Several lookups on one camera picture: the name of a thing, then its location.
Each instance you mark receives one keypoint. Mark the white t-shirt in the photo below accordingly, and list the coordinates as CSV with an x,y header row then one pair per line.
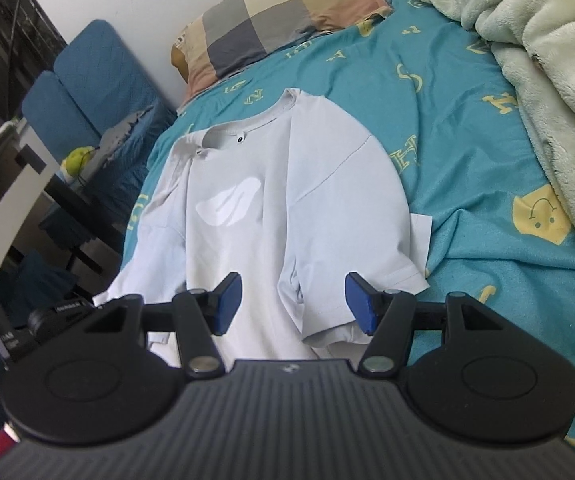
x,y
277,210

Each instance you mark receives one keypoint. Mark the teal printed bed sheet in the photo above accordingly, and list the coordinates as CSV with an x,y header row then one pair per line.
x,y
467,170

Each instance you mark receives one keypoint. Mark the blue ruffled fabric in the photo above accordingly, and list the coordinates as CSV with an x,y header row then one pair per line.
x,y
102,85

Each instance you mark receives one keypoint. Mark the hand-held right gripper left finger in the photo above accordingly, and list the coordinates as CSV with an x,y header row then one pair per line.
x,y
229,304

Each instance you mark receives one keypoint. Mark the checkered pillow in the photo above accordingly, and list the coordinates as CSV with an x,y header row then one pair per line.
x,y
282,15

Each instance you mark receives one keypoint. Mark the yellow-green plush toy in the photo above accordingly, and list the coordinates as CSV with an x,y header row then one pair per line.
x,y
76,160

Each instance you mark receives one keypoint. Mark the black side table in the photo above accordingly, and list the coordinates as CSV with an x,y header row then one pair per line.
x,y
74,215

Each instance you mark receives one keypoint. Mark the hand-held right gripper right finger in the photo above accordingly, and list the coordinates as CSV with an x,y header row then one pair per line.
x,y
360,306

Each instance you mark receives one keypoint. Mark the light green fleece blanket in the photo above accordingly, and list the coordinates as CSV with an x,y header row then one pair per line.
x,y
542,50

